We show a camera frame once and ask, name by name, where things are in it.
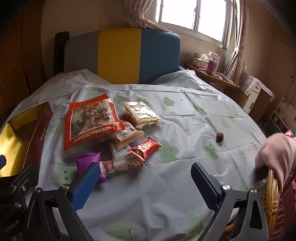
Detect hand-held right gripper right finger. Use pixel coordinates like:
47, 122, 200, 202
191, 162, 270, 241

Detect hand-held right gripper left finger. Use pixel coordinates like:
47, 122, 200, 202
23, 162, 101, 241

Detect purple snack packet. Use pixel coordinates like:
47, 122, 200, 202
74, 152, 107, 184

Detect pink floral snack packet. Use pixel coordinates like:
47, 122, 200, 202
99, 160, 116, 178

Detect red box with gold lining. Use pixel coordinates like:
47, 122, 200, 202
0, 102, 54, 178

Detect round cake snack packet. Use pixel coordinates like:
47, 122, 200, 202
113, 120, 145, 150

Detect large orange snack bag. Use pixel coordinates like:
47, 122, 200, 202
63, 93, 125, 151

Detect soda cracker packet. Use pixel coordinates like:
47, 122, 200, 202
128, 108, 161, 127

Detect pale green-printed tablecloth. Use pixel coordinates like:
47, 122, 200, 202
0, 68, 269, 241

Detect long white snack packet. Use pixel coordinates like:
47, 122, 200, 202
107, 141, 145, 171

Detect red snack packet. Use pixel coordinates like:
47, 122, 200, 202
127, 137, 162, 162

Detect pink cloth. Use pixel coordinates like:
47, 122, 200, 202
254, 133, 296, 193

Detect white cabinet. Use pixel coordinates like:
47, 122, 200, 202
239, 74, 274, 116

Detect white storage rack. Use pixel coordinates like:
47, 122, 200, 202
270, 96, 296, 137

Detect wooden side table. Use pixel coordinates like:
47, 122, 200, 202
184, 62, 240, 93

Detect purple box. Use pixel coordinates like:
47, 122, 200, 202
206, 58, 219, 75

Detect black chair backrest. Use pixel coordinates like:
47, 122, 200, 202
54, 31, 70, 77

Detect tissue box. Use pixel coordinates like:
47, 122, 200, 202
192, 52, 210, 69

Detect floral beige curtain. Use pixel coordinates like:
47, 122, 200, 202
225, 0, 249, 80

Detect grey yellow blue chair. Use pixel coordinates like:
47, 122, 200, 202
63, 28, 181, 85

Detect window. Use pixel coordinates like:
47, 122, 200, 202
155, 0, 238, 44

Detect tied beige curtain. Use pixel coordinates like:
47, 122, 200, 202
125, 0, 173, 33

